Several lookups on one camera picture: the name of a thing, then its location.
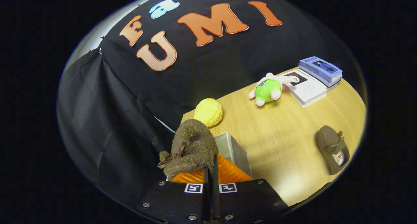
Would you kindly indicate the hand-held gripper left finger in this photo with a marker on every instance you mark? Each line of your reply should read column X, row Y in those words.
column 172, row 201

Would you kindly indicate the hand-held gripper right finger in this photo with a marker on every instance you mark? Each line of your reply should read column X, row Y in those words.
column 251, row 201

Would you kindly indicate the grey fabric storage box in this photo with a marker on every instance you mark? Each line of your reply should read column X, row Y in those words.
column 233, row 149

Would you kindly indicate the brown fuzzy shoe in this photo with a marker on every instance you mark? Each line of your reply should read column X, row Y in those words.
column 195, row 142
column 329, row 141

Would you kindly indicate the yellow plush bun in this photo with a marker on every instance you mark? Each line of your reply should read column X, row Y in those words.
column 208, row 112

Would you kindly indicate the green and pink plush toy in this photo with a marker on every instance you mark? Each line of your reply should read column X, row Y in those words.
column 268, row 90

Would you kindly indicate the white book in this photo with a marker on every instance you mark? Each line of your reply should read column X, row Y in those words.
column 308, row 89

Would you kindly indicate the blue book with dark picture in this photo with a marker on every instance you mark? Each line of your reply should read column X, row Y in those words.
column 321, row 66

